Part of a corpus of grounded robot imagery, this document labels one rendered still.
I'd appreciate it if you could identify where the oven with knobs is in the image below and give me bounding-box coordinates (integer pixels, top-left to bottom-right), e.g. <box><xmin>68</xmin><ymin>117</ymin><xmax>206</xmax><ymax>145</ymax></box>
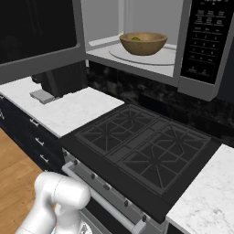
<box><xmin>61</xmin><ymin>148</ymin><xmax>169</xmax><ymax>234</ymax></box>

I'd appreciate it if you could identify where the grey microwave oven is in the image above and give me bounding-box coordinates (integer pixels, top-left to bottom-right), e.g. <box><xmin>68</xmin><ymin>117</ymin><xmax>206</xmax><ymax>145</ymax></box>
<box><xmin>80</xmin><ymin>0</ymin><xmax>234</xmax><ymax>102</ymax></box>

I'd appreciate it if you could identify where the dark drawer cabinet run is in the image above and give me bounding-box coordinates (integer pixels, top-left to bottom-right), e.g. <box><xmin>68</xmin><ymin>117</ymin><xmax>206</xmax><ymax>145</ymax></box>
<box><xmin>0</xmin><ymin>94</ymin><xmax>67</xmax><ymax>176</ymax></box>

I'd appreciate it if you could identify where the wooden bowl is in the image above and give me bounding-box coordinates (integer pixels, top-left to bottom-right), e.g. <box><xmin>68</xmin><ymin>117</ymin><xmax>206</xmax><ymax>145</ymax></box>
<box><xmin>119</xmin><ymin>31</ymin><xmax>169</xmax><ymax>57</ymax></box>

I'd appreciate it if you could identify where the black gas hob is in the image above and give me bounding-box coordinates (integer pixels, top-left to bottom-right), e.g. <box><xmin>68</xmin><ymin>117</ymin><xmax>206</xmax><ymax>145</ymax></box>
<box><xmin>58</xmin><ymin>102</ymin><xmax>223</xmax><ymax>224</ymax></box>

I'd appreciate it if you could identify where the black glass microwave door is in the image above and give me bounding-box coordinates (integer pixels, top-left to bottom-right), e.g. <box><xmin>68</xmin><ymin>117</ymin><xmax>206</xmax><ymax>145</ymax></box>
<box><xmin>0</xmin><ymin>0</ymin><xmax>90</xmax><ymax>85</ymax></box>

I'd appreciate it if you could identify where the black coffee machine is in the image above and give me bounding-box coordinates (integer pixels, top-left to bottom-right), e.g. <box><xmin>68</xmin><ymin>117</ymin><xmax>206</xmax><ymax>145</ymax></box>
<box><xmin>29</xmin><ymin>61</ymin><xmax>89</xmax><ymax>105</ymax></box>

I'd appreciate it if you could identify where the silver oven handle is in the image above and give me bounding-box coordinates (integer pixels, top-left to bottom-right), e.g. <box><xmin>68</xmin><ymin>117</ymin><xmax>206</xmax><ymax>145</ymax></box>
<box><xmin>61</xmin><ymin>161</ymin><xmax>147</xmax><ymax>234</ymax></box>

